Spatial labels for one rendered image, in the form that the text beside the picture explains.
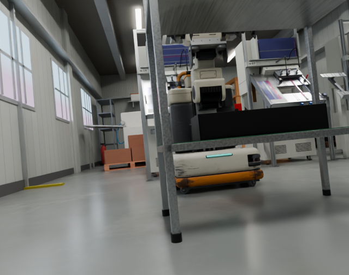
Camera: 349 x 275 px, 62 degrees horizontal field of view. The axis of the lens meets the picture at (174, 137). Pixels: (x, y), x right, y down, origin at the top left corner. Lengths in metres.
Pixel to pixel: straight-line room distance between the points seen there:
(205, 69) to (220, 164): 0.70
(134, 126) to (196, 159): 5.12
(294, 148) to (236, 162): 2.00
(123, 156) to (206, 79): 3.97
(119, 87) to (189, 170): 10.38
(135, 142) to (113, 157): 0.67
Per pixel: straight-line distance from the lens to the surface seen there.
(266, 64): 4.21
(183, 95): 2.38
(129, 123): 7.19
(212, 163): 2.04
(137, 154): 5.90
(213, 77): 2.19
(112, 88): 12.25
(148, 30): 1.53
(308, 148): 4.11
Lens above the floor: 0.34
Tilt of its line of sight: 2 degrees up
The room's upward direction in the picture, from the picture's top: 6 degrees counter-clockwise
